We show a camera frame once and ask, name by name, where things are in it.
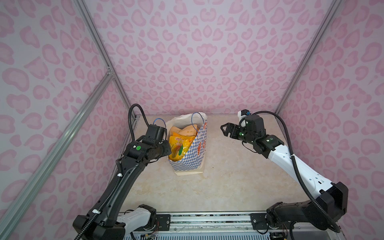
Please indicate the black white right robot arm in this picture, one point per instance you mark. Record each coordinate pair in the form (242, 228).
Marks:
(327, 201)

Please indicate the aluminium frame strut left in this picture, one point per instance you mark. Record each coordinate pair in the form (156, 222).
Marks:
(22, 203)

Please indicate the yellow orange snack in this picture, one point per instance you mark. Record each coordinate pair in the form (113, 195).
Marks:
(180, 145)

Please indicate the white blue checkered paper bag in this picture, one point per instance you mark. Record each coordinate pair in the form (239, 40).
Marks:
(193, 162)

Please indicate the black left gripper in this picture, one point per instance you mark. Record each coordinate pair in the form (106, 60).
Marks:
(167, 148)

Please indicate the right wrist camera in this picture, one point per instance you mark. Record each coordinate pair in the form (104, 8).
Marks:
(243, 113)

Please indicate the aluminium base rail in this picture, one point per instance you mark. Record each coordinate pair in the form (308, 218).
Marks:
(224, 226)

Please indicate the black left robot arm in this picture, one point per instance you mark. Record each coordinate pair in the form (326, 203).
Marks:
(120, 186)

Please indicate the beige paper snack pouch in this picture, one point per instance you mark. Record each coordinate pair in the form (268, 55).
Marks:
(189, 131)

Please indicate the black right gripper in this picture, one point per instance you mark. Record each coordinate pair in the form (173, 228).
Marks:
(229, 128)

